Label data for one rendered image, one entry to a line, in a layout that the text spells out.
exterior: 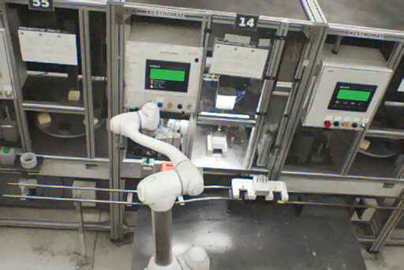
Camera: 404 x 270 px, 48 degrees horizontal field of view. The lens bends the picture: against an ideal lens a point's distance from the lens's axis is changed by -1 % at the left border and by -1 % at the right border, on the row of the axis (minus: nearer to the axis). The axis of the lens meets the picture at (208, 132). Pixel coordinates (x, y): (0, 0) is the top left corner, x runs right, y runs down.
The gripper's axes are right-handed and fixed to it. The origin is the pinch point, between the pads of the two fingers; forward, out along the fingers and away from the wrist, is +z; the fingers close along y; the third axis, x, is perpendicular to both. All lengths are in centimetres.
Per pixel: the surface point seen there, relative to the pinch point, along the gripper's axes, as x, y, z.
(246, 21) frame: -10, -47, -94
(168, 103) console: -9.2, -9.9, -36.3
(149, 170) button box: 2.8, -1.4, 9.6
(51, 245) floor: -3, 71, 107
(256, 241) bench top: 32, -74, 39
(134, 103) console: -9.5, 10.1, -34.0
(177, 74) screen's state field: -7, -13, -59
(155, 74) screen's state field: -7, -1, -58
